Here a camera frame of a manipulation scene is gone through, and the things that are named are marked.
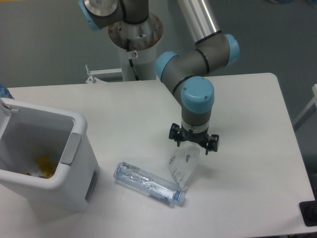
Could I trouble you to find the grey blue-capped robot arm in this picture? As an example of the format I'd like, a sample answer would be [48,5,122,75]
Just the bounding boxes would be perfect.
[78,0,240,152]

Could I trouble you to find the blue patterned object left edge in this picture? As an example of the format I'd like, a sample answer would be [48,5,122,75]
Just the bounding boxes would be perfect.
[0,84,14,99]

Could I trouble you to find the black device at table edge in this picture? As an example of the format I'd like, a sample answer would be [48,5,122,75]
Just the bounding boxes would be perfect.
[299,200,317,227]

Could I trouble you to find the black cable on pedestal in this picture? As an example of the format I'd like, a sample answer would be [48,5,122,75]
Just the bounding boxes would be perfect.
[126,38,140,81]

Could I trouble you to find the white pedestal base frame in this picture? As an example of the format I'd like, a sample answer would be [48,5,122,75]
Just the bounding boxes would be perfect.
[85,64,158,84]

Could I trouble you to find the white frame at right edge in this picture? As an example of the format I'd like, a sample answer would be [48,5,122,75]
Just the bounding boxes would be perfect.
[293,84,317,131]

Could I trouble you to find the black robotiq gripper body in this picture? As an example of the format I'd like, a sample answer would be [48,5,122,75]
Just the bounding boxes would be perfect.
[180,127,209,147]

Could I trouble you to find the white plastic wrapper bag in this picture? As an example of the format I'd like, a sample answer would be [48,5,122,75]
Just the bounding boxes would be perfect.
[168,142,200,190]

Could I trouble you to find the yellow trash in bin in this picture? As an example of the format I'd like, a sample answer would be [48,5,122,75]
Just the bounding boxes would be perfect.
[25,155,58,179]

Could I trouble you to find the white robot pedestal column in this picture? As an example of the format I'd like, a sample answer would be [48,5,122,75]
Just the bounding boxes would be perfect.
[108,13,163,74]

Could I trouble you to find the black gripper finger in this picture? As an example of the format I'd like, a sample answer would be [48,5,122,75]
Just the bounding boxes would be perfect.
[201,134,219,155]
[168,123,185,147]

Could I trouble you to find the clear crushed plastic bottle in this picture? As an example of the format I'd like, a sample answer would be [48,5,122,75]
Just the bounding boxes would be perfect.
[113,162,186,206]

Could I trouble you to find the white plastic trash can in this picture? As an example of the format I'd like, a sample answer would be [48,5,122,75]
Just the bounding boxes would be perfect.
[0,98,100,211]

